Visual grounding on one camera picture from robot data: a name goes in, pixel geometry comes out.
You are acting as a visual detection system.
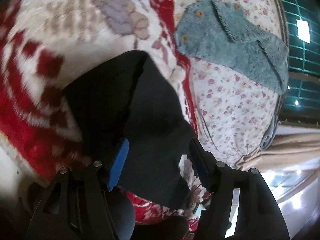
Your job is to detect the beige curtain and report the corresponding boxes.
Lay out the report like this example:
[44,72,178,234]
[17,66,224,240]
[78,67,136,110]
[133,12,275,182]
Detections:
[234,133,319,172]

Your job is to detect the floral white bedsheet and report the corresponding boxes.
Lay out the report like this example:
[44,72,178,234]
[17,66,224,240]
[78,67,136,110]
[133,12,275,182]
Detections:
[174,0,283,167]

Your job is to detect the black pants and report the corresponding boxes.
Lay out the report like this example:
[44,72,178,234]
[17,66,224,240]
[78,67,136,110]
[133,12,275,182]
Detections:
[62,50,195,209]

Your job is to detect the teal window grille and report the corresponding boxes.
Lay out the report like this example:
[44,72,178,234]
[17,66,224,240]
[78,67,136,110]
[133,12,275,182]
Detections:
[280,0,319,126]

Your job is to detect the teal fleece garment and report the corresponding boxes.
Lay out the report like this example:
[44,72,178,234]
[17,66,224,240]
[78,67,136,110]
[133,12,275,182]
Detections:
[175,0,289,95]

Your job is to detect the red white plush blanket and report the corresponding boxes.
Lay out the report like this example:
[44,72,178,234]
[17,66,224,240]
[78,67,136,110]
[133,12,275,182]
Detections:
[1,0,199,231]

